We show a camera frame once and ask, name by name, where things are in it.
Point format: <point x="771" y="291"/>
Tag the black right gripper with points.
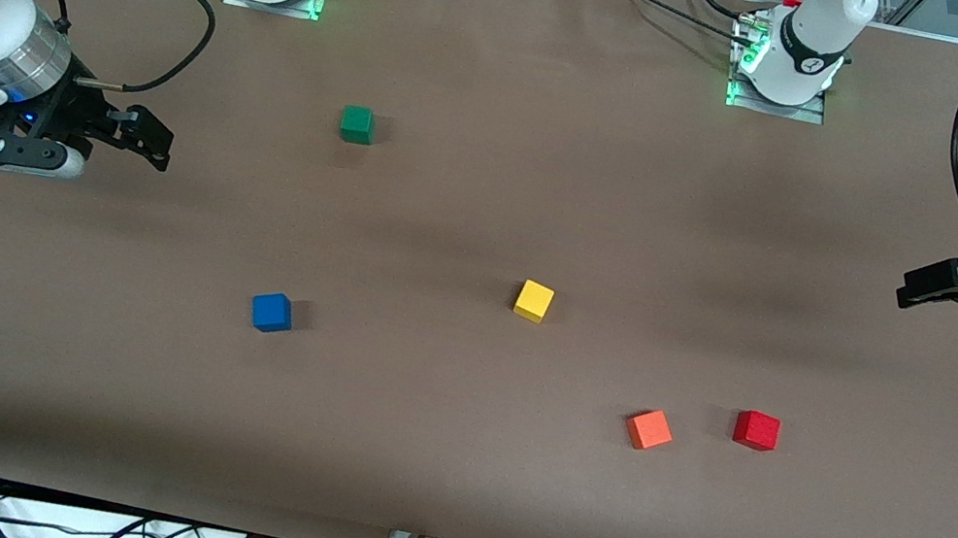
<point x="77" y="108"/>

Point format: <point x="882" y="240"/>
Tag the blue wooden block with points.
<point x="271" y="312"/>

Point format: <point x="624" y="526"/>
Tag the red wooden block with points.
<point x="756" y="430"/>

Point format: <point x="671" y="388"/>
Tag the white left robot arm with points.
<point x="810" y="41"/>

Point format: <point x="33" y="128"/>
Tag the green wooden block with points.
<point x="357" y="123"/>

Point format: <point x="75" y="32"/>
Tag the orange wooden block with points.
<point x="650" y="429"/>

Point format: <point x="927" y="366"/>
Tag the yellow wooden block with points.
<point x="533" y="300"/>

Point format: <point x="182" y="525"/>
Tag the brown paper table cover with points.
<point x="445" y="460"/>

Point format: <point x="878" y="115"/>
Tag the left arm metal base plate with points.
<point x="778" y="111"/>

